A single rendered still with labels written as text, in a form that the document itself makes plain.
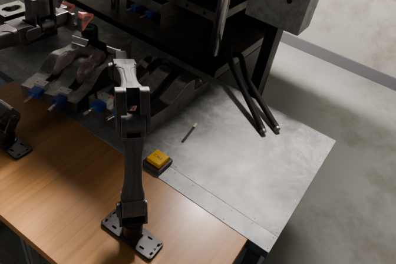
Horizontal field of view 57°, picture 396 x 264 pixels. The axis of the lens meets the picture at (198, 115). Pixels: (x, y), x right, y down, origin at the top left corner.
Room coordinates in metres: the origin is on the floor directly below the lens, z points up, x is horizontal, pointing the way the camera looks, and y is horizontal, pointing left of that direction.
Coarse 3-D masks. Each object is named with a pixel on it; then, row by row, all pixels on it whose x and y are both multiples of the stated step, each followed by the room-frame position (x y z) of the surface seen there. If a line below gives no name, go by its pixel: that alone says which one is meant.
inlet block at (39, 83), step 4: (36, 80) 1.16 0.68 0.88; (40, 80) 1.17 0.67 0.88; (44, 80) 1.17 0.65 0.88; (36, 84) 1.14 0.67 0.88; (40, 84) 1.14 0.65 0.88; (44, 84) 1.15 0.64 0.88; (48, 84) 1.16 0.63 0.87; (32, 88) 1.12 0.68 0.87; (36, 88) 1.13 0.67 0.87; (40, 88) 1.13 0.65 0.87; (44, 88) 1.14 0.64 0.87; (28, 92) 1.10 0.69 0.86; (32, 92) 1.10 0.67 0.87; (36, 92) 1.10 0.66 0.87; (40, 92) 1.11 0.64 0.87; (32, 96) 1.09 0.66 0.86; (36, 96) 1.10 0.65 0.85; (40, 96) 1.11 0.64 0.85
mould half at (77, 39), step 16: (80, 32) 1.56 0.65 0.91; (64, 48) 1.44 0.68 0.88; (112, 48) 1.48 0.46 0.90; (128, 48) 1.56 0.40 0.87; (48, 64) 1.30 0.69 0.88; (32, 80) 1.19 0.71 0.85; (64, 80) 1.23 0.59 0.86; (96, 80) 1.25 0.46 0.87; (48, 96) 1.12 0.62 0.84; (80, 96) 1.15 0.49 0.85
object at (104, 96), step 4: (104, 92) 1.13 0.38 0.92; (100, 96) 1.10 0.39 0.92; (104, 96) 1.11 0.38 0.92; (108, 96) 1.11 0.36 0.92; (96, 100) 1.09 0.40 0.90; (100, 100) 1.09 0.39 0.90; (104, 100) 1.09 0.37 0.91; (108, 100) 1.09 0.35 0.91; (112, 100) 1.11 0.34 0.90; (92, 104) 1.06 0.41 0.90; (96, 104) 1.06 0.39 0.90; (100, 104) 1.07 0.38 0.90; (104, 104) 1.07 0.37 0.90; (108, 104) 1.09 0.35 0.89; (92, 108) 1.04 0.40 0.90; (96, 108) 1.05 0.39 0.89; (100, 108) 1.06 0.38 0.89; (104, 108) 1.07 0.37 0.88; (88, 112) 1.02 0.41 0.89
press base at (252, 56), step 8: (256, 48) 2.13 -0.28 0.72; (248, 56) 2.02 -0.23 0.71; (256, 56) 2.15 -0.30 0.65; (248, 64) 2.06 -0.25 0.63; (224, 72) 1.77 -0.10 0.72; (240, 72) 1.98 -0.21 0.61; (248, 72) 2.10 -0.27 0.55; (224, 80) 1.78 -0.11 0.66; (232, 80) 1.89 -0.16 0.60; (248, 88) 2.18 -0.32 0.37
